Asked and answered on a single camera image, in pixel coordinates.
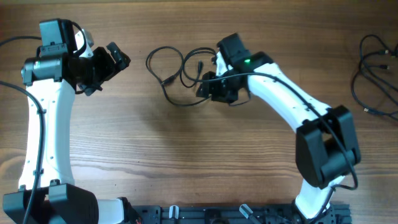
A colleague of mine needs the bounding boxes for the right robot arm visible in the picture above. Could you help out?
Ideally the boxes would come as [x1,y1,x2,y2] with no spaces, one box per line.
[197,34,361,223]

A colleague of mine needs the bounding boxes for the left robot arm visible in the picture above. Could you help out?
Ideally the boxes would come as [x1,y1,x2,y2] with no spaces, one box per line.
[2,19,137,223]

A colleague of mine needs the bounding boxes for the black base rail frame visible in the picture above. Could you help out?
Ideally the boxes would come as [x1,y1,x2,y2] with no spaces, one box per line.
[132,204,353,224]

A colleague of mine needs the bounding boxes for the left camera black cable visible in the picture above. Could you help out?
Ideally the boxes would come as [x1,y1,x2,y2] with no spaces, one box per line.
[0,21,88,224]

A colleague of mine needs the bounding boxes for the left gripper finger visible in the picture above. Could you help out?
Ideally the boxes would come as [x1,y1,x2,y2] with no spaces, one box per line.
[83,83,103,96]
[106,42,131,71]

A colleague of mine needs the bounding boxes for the thin black usb cable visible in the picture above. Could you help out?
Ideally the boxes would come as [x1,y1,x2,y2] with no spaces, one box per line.
[145,45,218,108]

